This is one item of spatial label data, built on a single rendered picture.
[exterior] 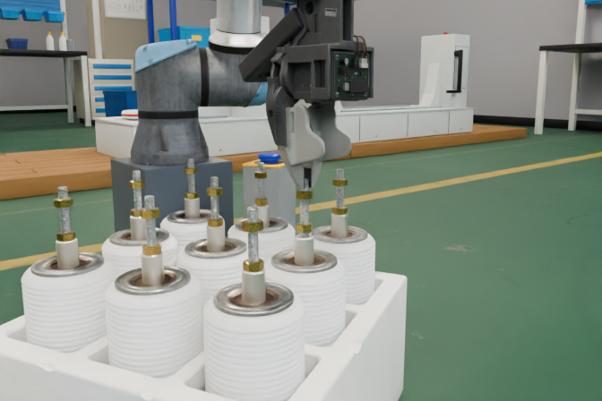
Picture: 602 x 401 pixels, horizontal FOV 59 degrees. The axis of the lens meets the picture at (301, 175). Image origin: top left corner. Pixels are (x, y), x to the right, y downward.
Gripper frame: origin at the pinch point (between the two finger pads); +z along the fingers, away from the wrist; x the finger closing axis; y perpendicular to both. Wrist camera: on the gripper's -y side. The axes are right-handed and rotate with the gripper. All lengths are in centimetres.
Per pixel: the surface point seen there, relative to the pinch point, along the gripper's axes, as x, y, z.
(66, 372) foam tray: -24.0, -7.9, 17.2
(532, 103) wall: 519, -180, 11
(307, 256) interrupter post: -0.5, 1.5, 9.0
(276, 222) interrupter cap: 9.0, -14.0, 9.7
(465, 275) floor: 72, -16, 35
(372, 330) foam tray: 4.3, 7.1, 17.6
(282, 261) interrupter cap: -2.4, -0.5, 9.6
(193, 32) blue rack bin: 277, -428, -60
